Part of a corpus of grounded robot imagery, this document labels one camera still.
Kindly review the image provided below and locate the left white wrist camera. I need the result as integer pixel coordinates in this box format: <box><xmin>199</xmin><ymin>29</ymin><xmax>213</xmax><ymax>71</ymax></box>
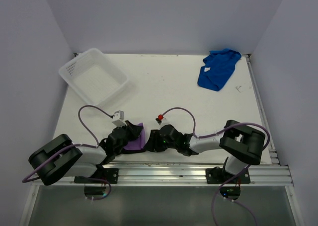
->
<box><xmin>112</xmin><ymin>110</ymin><xmax>126</xmax><ymax>127</ymax></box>

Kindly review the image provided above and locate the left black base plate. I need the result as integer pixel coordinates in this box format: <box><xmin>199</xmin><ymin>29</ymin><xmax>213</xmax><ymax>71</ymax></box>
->
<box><xmin>74</xmin><ymin>168</ymin><xmax>119</xmax><ymax>184</ymax></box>

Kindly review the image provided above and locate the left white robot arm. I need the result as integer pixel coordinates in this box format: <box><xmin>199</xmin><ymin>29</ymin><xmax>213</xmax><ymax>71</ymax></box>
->
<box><xmin>28</xmin><ymin>121</ymin><xmax>146</xmax><ymax>186</ymax></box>

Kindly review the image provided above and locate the aluminium mounting rail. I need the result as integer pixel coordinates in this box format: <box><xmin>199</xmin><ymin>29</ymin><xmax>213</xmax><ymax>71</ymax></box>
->
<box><xmin>33</xmin><ymin>161</ymin><xmax>294</xmax><ymax>187</ymax></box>

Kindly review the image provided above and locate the right side aluminium rail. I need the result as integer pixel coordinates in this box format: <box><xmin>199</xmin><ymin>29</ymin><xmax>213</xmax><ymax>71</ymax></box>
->
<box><xmin>244</xmin><ymin>54</ymin><xmax>280</xmax><ymax>165</ymax></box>

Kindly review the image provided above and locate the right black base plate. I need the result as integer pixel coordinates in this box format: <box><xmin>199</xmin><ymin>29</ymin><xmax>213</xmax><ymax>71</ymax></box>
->
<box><xmin>205</xmin><ymin>166</ymin><xmax>251</xmax><ymax>184</ymax></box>

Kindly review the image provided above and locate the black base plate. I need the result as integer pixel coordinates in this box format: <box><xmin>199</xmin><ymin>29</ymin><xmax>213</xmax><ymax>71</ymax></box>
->
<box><xmin>74</xmin><ymin>168</ymin><xmax>119</xmax><ymax>184</ymax></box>
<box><xmin>205</xmin><ymin>166</ymin><xmax>251</xmax><ymax>184</ymax></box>

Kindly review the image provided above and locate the white plastic basket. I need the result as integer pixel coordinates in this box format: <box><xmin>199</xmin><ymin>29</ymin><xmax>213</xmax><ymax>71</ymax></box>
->
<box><xmin>59</xmin><ymin>48</ymin><xmax>129</xmax><ymax>106</ymax></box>

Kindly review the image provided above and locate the purple towel black trim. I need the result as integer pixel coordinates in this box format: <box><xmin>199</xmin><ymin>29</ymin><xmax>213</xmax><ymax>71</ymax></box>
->
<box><xmin>122</xmin><ymin>123</ymin><xmax>146</xmax><ymax>154</ymax></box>

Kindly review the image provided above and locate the blue towel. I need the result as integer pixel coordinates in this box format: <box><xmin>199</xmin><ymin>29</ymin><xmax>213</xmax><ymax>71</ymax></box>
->
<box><xmin>197</xmin><ymin>48</ymin><xmax>242</xmax><ymax>91</ymax></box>

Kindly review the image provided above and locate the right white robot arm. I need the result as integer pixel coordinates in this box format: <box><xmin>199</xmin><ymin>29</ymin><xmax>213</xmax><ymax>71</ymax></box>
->
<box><xmin>144</xmin><ymin>120</ymin><xmax>268</xmax><ymax>183</ymax></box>

